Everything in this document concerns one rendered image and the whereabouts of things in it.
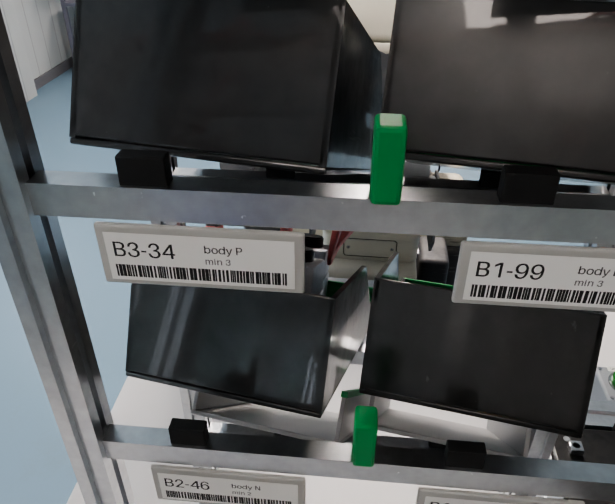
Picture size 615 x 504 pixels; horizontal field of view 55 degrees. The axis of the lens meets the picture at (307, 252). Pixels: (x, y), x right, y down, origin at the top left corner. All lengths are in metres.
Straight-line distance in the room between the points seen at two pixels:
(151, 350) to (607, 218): 0.27
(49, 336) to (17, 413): 2.00
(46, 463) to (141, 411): 1.16
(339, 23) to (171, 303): 0.20
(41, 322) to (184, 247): 0.09
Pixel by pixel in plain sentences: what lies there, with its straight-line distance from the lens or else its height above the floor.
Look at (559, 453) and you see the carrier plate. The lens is 0.83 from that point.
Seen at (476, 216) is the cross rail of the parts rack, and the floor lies 1.47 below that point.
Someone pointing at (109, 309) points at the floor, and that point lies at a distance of 2.63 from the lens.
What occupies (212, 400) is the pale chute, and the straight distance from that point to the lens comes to 0.56.
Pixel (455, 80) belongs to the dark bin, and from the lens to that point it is 0.28.
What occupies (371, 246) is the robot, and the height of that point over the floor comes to 0.85.
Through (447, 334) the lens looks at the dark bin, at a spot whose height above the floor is 1.35.
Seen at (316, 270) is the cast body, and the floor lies 1.30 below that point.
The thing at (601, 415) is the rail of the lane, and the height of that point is 0.96.
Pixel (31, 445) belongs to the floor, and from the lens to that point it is 2.20.
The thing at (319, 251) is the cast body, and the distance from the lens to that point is 0.56.
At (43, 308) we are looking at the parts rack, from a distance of 0.30.
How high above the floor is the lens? 1.58
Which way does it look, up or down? 34 degrees down
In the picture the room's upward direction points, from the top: straight up
